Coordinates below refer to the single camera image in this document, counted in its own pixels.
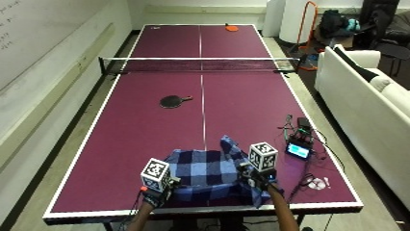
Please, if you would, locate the white marker cube right glove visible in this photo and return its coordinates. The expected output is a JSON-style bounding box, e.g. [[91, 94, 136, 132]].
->
[[248, 141, 280, 172]]

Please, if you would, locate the whiteboard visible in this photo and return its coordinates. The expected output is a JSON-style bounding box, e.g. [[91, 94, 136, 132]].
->
[[0, 0, 113, 91]]

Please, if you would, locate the black backpack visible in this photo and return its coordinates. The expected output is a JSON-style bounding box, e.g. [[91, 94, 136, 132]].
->
[[318, 9, 350, 37]]

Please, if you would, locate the table tennis net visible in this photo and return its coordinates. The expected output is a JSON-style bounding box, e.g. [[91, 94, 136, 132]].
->
[[97, 56, 308, 75]]

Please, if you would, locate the white round disc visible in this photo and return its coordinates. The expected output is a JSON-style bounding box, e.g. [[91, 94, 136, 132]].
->
[[308, 177, 326, 192]]

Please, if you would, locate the black table tennis paddle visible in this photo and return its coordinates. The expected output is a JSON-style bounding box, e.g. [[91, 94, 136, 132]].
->
[[158, 94, 194, 110]]

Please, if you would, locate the white sofa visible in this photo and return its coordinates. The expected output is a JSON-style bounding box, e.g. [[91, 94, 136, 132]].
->
[[314, 43, 410, 211]]

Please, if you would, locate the person's right hand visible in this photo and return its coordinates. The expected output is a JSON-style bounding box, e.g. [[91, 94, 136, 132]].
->
[[236, 161, 280, 193]]

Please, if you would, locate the black glove cable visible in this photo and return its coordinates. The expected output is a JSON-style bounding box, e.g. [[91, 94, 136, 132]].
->
[[117, 190, 146, 231]]

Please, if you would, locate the white column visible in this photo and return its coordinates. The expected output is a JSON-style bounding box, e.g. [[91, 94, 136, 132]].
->
[[260, 0, 288, 38]]

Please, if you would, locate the white marker cube glove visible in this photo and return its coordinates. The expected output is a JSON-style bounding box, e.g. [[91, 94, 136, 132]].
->
[[248, 141, 280, 172], [140, 157, 172, 193]]

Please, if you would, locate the green cables bundle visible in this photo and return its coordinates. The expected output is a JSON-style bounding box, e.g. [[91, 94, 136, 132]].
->
[[276, 114, 301, 142]]

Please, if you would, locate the white marker cube left glove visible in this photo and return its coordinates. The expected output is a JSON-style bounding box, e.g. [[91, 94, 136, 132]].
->
[[140, 157, 172, 193]]

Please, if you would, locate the person's left hand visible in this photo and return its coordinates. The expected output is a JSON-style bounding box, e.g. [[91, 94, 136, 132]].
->
[[142, 175, 182, 209]]

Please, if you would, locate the orange metal frame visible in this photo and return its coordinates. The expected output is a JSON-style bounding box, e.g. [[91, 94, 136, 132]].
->
[[294, 0, 321, 72]]

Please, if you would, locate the small device with lit screen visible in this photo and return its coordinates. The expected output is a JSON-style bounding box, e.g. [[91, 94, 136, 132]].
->
[[285, 140, 314, 161]]

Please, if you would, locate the blue plaid cloth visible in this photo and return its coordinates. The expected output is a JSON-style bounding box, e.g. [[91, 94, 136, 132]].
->
[[162, 134, 272, 209]]

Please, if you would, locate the teal soft item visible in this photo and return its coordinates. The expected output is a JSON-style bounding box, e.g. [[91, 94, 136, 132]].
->
[[345, 17, 362, 33]]

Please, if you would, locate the orange table tennis paddle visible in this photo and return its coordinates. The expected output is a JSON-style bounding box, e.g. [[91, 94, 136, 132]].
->
[[224, 22, 241, 33]]

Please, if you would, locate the white cushion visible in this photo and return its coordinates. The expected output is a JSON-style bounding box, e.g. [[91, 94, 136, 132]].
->
[[367, 74, 393, 93]]

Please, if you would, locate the black power box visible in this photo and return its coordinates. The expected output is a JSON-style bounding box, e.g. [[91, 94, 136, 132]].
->
[[296, 116, 314, 130]]

